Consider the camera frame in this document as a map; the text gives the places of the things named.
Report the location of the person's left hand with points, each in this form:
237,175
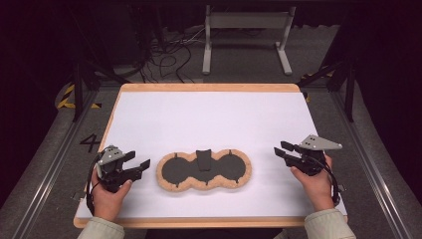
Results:
107,202

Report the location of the black metal stand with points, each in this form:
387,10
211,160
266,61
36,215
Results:
78,93
348,89

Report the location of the white metal stand frame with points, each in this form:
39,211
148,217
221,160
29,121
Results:
247,20

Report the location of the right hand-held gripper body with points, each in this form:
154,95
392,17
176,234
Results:
312,162

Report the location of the aluminium floor rail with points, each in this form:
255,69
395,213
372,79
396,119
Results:
56,159
368,159

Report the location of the person's right hand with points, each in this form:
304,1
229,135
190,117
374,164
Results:
315,191

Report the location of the small metal table bracket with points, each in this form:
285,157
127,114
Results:
78,195
341,188

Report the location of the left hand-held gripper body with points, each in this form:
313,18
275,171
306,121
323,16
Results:
111,156

